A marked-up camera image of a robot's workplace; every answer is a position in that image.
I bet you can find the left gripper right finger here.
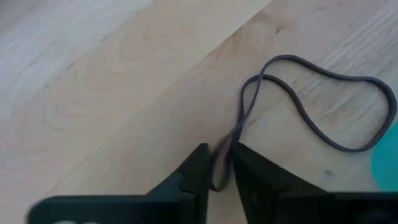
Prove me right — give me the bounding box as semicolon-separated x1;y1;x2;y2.
231;141;328;224

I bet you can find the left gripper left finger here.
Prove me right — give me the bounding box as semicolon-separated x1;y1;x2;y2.
146;142;212;224

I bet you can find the thin dark grey rubber band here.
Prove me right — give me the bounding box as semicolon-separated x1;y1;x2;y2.
210;54;398;192

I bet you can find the teal translucent plastic bin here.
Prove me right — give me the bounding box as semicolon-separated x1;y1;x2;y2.
370;120;398;192

